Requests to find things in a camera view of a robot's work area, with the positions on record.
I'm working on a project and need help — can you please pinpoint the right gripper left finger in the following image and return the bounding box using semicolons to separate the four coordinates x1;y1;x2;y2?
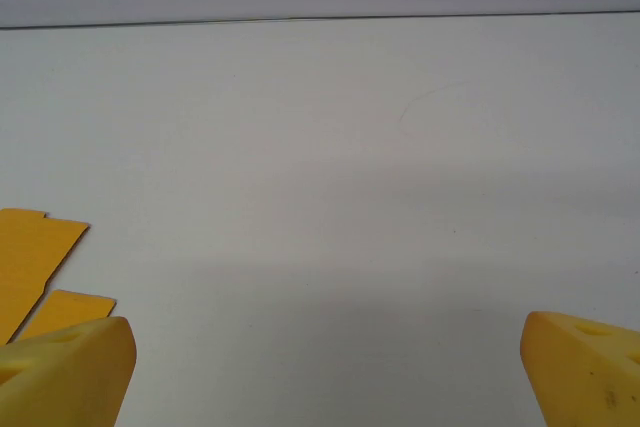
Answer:
0;316;138;427

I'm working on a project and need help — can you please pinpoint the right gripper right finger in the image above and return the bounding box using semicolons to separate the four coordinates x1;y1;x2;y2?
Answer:
520;311;640;427

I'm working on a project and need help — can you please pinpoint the yellow paper box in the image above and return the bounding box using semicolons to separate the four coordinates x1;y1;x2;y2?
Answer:
0;207;118;347

